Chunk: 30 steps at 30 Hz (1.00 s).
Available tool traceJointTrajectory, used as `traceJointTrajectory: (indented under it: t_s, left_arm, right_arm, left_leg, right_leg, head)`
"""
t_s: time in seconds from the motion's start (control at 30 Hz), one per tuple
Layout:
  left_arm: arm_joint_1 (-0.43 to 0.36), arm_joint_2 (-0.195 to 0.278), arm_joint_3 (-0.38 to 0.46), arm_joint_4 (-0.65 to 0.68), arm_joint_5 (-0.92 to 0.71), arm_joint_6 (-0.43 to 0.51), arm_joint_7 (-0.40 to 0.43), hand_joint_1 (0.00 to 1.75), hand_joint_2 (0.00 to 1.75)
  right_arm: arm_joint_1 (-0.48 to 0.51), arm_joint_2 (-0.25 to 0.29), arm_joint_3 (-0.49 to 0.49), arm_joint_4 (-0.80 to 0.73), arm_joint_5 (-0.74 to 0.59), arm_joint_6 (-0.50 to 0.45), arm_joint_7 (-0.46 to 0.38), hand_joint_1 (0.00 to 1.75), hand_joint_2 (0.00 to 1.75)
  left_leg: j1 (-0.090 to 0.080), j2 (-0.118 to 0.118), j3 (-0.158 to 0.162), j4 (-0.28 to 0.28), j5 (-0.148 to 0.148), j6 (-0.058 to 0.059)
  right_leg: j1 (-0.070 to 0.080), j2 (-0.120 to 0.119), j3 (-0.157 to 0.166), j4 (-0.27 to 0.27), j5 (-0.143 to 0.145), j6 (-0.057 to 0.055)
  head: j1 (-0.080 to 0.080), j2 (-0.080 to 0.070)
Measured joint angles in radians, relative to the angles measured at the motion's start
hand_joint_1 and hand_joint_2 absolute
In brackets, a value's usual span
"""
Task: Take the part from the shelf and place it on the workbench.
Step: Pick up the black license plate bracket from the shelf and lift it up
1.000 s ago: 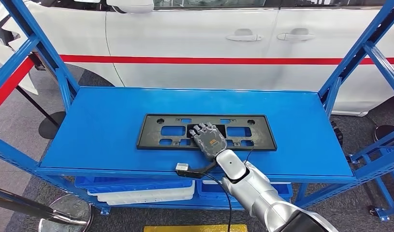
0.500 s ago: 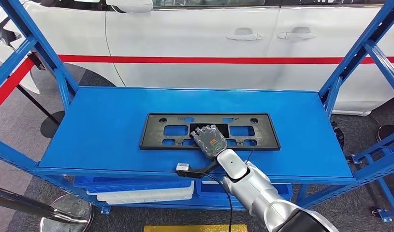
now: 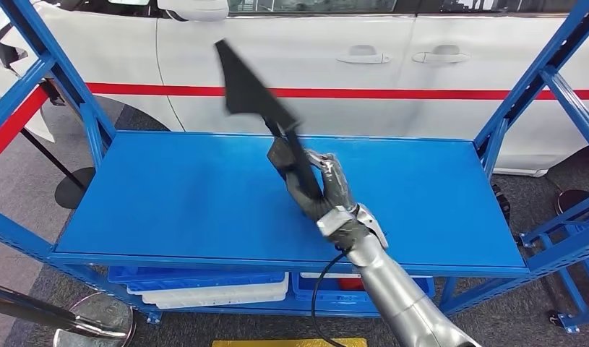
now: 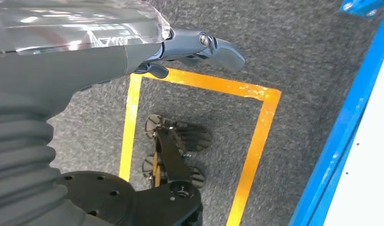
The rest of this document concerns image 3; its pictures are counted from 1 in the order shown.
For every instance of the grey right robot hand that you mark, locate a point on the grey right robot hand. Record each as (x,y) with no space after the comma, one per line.
(339,184)

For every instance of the black plastic frame part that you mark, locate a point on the black plastic frame part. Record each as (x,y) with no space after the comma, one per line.
(246,91)

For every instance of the blue metal shelf rack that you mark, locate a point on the blue metal shelf rack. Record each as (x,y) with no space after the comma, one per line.
(564,322)
(203,201)

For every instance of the white plastic bin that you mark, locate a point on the white plastic bin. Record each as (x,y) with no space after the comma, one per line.
(217,293)
(217,304)
(323,275)

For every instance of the red item in bin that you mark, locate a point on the red item in bin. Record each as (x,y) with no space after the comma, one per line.
(349,284)

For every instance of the white car with red stripe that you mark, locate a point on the white car with red stripe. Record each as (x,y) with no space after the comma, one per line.
(299,48)

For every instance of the black rubber block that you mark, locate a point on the black rubber block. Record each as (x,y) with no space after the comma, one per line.
(501,203)

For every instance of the yellow floor tape square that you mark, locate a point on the yellow floor tape square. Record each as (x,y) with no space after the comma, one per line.
(275,343)

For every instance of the black round stand base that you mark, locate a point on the black round stand base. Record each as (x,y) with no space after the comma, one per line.
(574,201)

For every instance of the thin black stanchion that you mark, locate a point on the thin black stanchion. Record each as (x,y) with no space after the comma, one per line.
(74,189)

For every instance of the chrome stanchion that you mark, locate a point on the chrome stanchion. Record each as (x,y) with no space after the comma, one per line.
(52,93)
(35,313)

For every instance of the red barrier belt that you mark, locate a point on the red barrier belt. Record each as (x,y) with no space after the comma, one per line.
(11,129)

